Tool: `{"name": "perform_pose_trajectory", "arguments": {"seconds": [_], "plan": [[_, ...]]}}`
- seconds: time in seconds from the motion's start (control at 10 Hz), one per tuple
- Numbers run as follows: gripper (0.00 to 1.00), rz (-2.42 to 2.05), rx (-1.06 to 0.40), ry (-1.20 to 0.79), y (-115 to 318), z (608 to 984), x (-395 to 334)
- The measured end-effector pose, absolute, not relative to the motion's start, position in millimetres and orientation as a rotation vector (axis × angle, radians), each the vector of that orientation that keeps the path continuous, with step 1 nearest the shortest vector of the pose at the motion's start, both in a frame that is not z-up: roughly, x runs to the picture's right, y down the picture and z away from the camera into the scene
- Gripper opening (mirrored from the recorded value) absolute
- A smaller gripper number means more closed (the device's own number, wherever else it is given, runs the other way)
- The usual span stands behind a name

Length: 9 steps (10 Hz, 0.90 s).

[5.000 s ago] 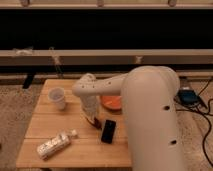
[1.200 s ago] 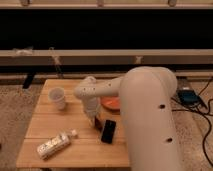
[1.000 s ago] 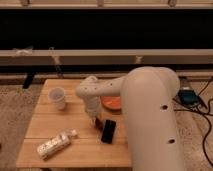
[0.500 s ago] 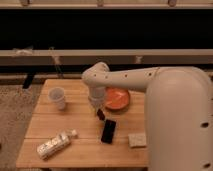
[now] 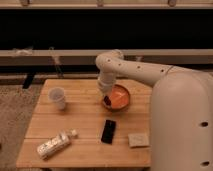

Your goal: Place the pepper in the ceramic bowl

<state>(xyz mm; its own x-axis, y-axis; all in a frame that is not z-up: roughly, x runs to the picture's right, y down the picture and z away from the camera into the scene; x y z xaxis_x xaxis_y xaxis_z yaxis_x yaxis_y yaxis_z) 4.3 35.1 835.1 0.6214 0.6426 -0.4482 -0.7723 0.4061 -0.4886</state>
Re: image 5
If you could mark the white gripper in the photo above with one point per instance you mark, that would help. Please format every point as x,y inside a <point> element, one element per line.
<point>105,87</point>

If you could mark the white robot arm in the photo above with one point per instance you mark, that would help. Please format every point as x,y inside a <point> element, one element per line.
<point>181,110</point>

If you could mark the orange ceramic bowl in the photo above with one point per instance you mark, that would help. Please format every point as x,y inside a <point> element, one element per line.
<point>120,98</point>

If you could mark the black smartphone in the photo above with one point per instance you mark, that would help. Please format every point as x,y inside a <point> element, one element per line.
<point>108,131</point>

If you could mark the translucent plastic cup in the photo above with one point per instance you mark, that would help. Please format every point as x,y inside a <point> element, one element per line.
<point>57,96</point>

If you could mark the wooden table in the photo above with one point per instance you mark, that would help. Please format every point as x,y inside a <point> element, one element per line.
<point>85,113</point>

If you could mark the beige square sponge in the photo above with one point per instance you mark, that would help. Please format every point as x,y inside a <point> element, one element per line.
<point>138,140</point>

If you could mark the clear plastic bottle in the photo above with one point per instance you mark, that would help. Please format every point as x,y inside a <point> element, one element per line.
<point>56,143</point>

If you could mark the long wooden beam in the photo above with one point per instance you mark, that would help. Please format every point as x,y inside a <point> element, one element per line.
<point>87,57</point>

